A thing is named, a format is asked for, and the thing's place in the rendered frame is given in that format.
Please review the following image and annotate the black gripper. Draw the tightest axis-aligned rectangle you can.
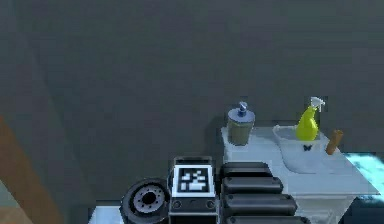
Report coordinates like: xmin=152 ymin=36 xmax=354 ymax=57
xmin=119 ymin=178 xmax=172 ymax=224

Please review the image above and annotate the olive soap dispenser bottle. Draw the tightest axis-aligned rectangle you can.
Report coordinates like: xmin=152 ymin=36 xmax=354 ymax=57
xmin=226 ymin=101 xmax=256 ymax=147

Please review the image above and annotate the white cloth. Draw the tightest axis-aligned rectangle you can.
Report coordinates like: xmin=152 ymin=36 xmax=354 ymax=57
xmin=272 ymin=125 xmax=329 ymax=175

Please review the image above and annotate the yellow-green spray bottle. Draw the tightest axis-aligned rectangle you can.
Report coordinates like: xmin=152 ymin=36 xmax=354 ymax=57
xmin=295 ymin=96 xmax=326 ymax=142

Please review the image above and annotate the white toilet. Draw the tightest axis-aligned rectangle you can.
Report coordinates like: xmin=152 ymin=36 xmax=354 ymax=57
xmin=220 ymin=125 xmax=381 ymax=224

